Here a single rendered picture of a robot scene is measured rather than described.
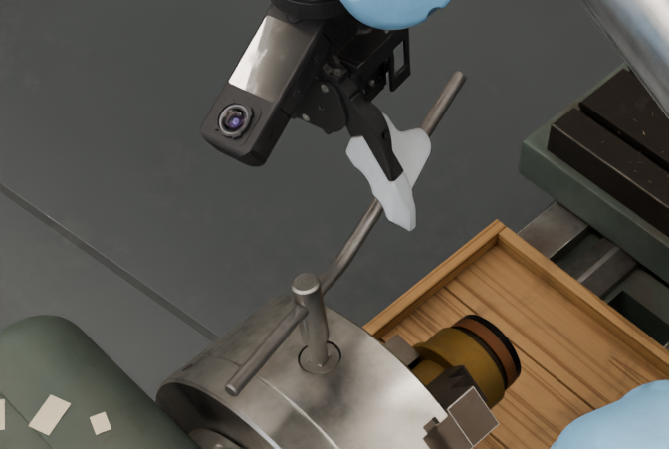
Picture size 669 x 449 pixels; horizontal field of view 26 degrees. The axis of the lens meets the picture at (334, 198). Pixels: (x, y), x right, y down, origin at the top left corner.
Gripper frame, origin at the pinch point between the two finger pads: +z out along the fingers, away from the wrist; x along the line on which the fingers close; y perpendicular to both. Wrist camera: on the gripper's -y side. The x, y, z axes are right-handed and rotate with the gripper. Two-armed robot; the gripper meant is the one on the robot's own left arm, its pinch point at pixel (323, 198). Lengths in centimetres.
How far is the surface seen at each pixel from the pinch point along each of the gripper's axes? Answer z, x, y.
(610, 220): 44, -2, 47
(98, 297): 124, 99, 48
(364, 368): 12.3, -5.9, -4.1
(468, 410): 17.2, -12.9, -0.2
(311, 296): 4.1, -2.6, -5.6
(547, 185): 45, 7, 49
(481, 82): 125, 70, 136
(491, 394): 26.8, -10.0, 8.1
